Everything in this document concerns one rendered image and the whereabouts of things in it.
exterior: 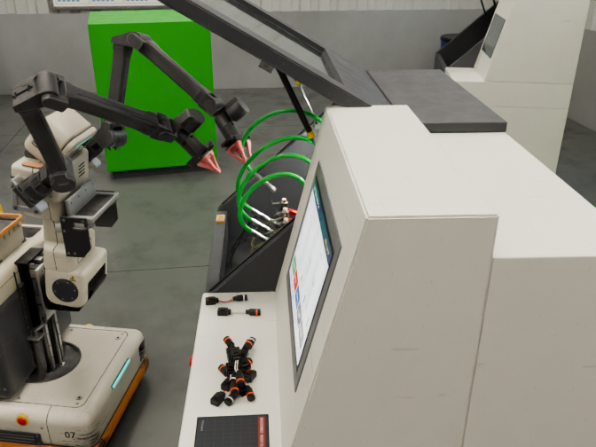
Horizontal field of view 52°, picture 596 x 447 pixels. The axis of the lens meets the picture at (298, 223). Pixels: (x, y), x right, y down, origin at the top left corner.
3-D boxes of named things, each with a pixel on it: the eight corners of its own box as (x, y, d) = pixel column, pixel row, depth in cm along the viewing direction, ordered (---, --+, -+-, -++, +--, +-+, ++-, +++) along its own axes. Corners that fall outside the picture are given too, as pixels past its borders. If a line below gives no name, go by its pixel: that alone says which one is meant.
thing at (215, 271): (218, 246, 253) (216, 210, 246) (230, 246, 253) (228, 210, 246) (207, 335, 197) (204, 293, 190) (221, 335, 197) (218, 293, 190)
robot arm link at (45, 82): (2, 75, 168) (4, 102, 163) (52, 66, 171) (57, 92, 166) (51, 171, 207) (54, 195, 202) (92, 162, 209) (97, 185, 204)
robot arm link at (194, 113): (152, 119, 200) (156, 138, 195) (171, 95, 194) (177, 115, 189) (182, 129, 208) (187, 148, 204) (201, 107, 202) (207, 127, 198)
